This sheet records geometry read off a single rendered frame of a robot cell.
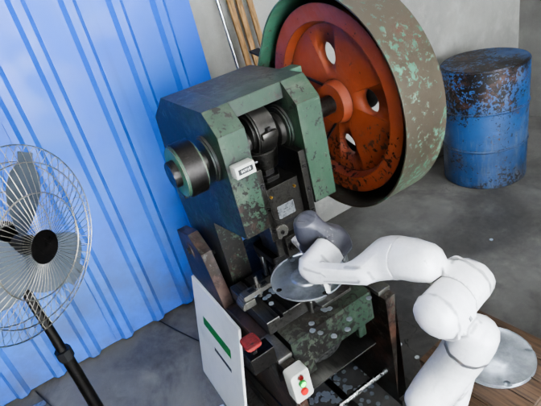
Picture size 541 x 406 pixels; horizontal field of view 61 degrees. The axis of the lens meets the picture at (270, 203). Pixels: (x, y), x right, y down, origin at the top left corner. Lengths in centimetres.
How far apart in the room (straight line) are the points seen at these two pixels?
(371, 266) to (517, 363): 98
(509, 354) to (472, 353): 88
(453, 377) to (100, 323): 220
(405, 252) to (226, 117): 68
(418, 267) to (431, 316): 11
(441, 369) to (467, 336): 16
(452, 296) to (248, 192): 72
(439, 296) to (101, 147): 196
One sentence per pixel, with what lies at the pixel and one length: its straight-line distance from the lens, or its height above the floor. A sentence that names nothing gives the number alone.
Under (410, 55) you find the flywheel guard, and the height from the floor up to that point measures 152.
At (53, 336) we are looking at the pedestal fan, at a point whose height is 92.
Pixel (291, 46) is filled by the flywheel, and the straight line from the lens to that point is 191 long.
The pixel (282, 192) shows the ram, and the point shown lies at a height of 114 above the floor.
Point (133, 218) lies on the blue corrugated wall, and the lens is 276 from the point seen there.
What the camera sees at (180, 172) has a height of 134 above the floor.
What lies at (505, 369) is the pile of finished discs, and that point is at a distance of 201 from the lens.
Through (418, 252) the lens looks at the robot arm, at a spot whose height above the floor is 121.
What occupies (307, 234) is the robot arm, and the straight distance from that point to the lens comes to 135.
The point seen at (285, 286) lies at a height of 78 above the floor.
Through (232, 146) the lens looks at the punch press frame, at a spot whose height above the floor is 139.
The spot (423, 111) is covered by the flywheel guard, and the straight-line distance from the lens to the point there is 151.
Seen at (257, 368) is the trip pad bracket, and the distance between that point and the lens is 168.
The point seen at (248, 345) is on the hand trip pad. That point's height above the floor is 76.
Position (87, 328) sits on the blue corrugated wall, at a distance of 298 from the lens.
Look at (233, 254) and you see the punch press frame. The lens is 194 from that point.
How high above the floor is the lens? 189
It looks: 28 degrees down
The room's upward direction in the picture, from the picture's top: 14 degrees counter-clockwise
